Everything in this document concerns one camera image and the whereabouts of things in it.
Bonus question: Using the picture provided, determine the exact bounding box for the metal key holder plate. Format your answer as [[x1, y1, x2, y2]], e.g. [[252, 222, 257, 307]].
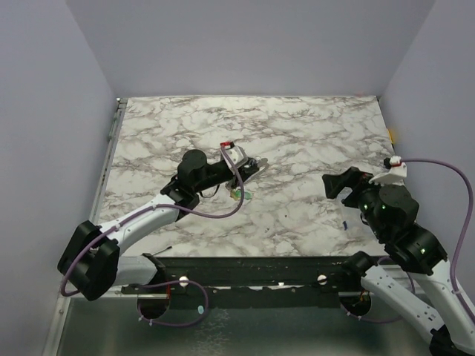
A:
[[239, 157, 269, 182]]

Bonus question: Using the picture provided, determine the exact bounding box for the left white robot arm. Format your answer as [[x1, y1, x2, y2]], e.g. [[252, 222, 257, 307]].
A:
[[57, 142, 260, 301]]

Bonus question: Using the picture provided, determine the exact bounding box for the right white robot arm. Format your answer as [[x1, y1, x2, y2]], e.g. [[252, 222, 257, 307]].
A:
[[322, 167, 474, 355]]

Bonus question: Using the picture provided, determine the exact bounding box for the clear plastic bag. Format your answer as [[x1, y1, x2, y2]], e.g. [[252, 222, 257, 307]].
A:
[[337, 188, 373, 239]]

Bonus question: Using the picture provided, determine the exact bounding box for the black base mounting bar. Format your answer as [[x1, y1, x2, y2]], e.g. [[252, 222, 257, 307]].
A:
[[121, 251, 376, 309]]

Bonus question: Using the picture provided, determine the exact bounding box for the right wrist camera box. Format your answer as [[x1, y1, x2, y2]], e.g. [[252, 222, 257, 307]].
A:
[[370, 156, 407, 185]]

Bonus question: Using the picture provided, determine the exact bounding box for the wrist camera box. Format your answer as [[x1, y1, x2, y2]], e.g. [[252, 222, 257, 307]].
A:
[[370, 156, 407, 185], [220, 145, 248, 172]]

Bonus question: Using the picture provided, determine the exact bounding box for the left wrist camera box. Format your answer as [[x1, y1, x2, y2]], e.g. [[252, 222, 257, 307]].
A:
[[220, 145, 248, 172]]

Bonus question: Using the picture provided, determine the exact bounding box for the left aluminium rail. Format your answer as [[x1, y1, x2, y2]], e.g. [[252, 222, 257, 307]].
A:
[[88, 97, 129, 225]]

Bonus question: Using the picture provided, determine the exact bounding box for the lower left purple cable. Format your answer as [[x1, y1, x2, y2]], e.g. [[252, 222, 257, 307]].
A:
[[137, 276, 210, 329]]

